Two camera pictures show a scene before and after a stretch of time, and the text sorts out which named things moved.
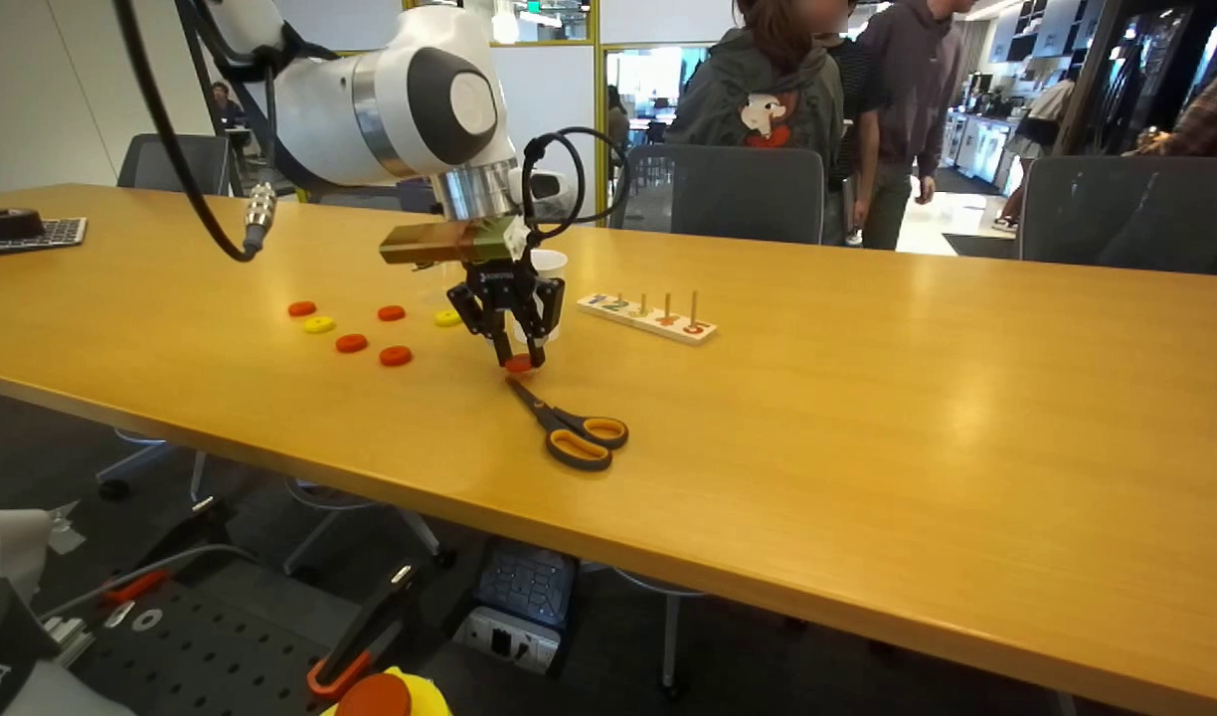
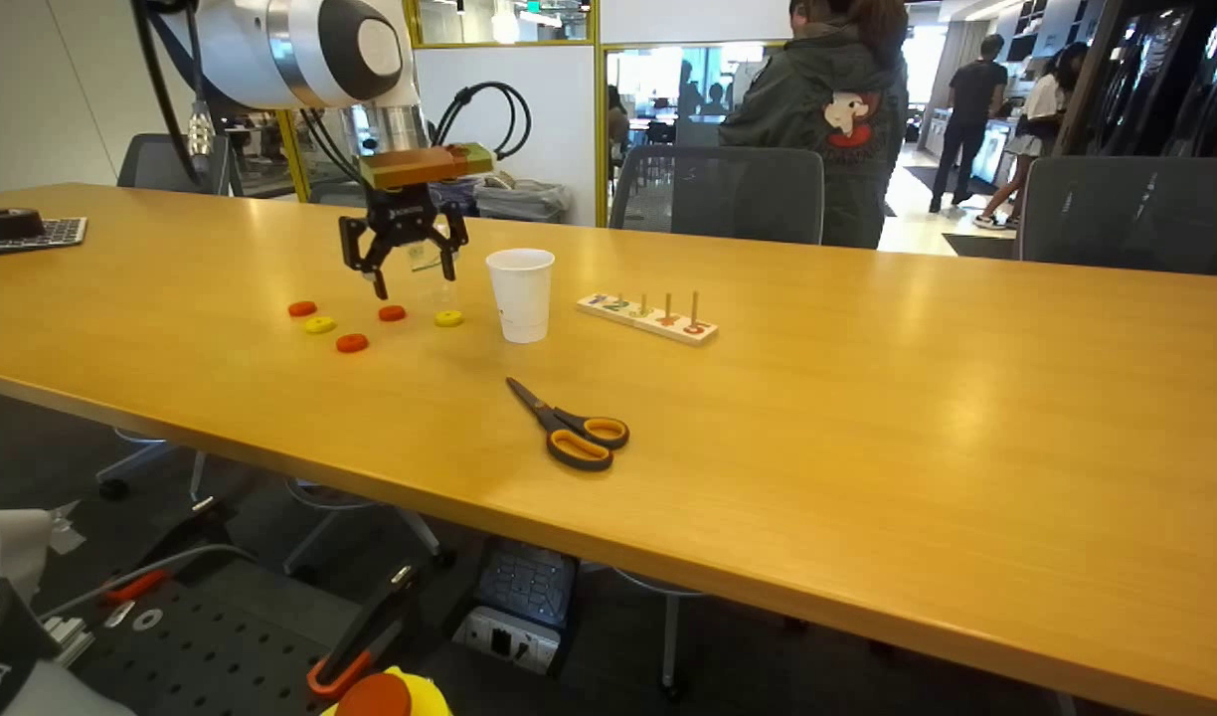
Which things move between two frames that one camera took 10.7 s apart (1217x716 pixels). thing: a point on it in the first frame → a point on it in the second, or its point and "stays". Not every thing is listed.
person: [766, 84] → [838, 84]
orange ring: [353, 344] stays
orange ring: [392, 311] stays
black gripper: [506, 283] → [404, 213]
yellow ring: [445, 319] stays
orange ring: [298, 309] stays
